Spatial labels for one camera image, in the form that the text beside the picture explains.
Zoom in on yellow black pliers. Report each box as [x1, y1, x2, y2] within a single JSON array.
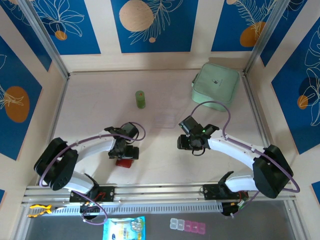
[[26, 203, 66, 219]]

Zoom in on green cylindrical bottle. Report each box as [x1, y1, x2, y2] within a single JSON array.
[[134, 90, 147, 110]]

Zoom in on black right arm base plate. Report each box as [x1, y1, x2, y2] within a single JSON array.
[[202, 183, 250, 201]]

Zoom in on blue snack packet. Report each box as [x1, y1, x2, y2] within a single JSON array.
[[102, 216, 146, 240]]

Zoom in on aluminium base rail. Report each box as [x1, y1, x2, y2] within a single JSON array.
[[21, 181, 297, 206]]

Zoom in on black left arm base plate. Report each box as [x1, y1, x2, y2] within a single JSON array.
[[69, 184, 116, 203]]

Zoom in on mint green zip pouch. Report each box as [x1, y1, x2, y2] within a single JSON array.
[[191, 62, 241, 112]]

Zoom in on aluminium table side rail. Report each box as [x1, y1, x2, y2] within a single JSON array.
[[240, 72, 275, 151], [48, 73, 71, 146]]

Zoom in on red card holder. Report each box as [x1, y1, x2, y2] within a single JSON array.
[[115, 157, 135, 169]]

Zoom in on grey slotted cable duct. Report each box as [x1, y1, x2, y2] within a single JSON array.
[[51, 201, 224, 215]]

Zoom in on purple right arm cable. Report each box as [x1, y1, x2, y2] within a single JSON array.
[[190, 101, 301, 219]]

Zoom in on white pink pill organizer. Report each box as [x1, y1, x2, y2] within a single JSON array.
[[169, 217, 207, 235]]

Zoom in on aluminium frame post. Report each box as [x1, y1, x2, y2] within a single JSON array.
[[18, 0, 70, 79], [242, 0, 295, 77]]

